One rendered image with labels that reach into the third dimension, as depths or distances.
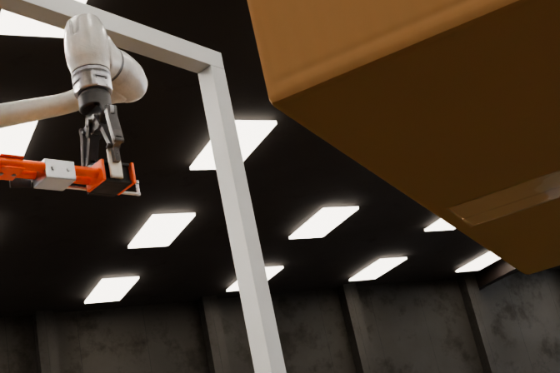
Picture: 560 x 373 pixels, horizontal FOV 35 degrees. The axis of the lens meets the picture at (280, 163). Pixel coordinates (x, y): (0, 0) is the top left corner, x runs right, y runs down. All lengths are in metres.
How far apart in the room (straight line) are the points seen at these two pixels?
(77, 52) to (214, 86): 3.28
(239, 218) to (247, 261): 0.25
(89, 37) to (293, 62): 1.84
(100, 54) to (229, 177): 3.07
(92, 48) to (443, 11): 1.85
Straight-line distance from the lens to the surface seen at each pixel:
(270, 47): 0.30
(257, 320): 4.87
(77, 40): 2.12
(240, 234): 5.00
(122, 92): 2.24
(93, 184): 1.98
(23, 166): 1.89
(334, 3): 0.29
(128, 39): 5.03
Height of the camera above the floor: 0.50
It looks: 22 degrees up
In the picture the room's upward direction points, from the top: 12 degrees counter-clockwise
